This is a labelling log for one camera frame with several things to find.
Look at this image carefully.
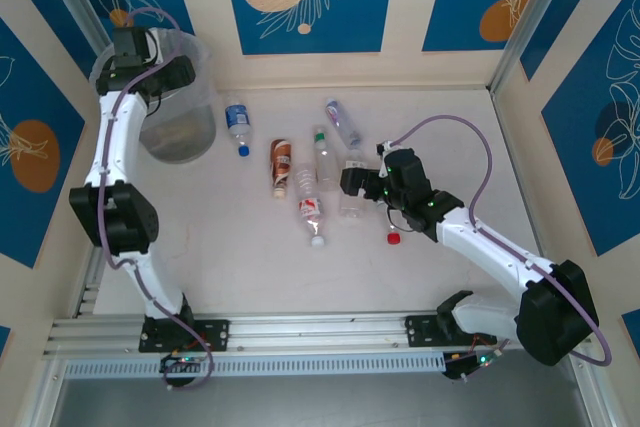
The green cap clear bottle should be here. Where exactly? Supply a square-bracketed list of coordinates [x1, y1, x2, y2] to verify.
[312, 126, 345, 192]

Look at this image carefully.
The red label clear bottle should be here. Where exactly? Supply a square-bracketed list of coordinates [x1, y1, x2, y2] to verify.
[293, 161, 329, 249]

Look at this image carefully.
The blue label water bottle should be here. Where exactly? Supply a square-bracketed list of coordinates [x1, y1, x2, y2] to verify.
[223, 103, 252, 158]

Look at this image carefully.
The brown label plastic bottle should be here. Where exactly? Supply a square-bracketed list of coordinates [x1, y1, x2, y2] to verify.
[269, 138, 293, 200]

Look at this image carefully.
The clear plastic bin with liner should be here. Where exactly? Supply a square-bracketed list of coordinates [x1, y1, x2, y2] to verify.
[89, 29, 219, 166]

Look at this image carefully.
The purple label clear bottle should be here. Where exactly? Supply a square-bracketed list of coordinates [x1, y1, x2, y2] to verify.
[323, 96, 362, 150]

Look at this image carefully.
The right controller board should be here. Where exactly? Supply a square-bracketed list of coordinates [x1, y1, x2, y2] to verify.
[442, 350, 504, 381]

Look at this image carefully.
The controller board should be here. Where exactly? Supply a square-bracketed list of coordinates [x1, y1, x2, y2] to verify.
[159, 352, 206, 373]
[442, 350, 504, 381]

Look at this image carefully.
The grey metal sheet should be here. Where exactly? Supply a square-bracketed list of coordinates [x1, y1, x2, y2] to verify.
[29, 351, 609, 427]

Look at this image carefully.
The left controller board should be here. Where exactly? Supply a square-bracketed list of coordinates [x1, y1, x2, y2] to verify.
[159, 352, 206, 373]

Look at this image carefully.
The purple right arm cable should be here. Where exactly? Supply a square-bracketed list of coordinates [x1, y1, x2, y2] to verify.
[397, 114, 614, 366]

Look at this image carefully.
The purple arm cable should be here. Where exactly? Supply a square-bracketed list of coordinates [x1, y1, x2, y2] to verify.
[397, 114, 614, 366]
[97, 6, 216, 391]

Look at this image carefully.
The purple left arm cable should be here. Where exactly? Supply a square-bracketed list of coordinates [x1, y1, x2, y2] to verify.
[97, 6, 216, 391]

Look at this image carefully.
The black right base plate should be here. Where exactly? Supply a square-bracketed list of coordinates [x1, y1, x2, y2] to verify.
[404, 314, 501, 348]

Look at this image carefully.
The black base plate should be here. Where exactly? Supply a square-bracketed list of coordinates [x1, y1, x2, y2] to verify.
[138, 317, 231, 353]
[404, 314, 501, 348]

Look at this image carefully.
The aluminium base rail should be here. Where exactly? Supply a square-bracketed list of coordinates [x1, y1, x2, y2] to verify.
[42, 314, 591, 361]

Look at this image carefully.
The grey slotted cable duct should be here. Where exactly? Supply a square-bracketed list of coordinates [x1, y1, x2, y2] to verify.
[64, 350, 446, 379]

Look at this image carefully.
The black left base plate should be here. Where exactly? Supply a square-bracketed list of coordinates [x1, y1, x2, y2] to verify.
[138, 317, 231, 353]

